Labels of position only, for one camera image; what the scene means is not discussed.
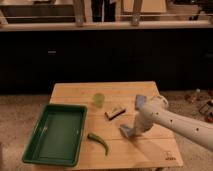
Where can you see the grey-blue towel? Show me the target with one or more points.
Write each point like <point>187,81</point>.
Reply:
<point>127,131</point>

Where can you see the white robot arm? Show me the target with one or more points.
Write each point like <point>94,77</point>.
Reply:
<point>155,111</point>

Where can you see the green plastic tray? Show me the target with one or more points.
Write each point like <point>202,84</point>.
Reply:
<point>57,136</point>

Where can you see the green translucent cup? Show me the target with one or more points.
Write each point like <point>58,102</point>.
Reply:
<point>98,100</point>

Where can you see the wooden folding table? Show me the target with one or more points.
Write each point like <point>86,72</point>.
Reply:
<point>154,149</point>

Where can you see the black wooden eraser block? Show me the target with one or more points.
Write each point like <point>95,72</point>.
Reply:
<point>114,113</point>

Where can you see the blue sponge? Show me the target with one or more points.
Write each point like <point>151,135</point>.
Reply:
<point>139,101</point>

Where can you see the green chili pepper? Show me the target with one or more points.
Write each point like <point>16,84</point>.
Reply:
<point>96,138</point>

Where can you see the wooden shelf rail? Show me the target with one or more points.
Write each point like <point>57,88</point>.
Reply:
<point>105,26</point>

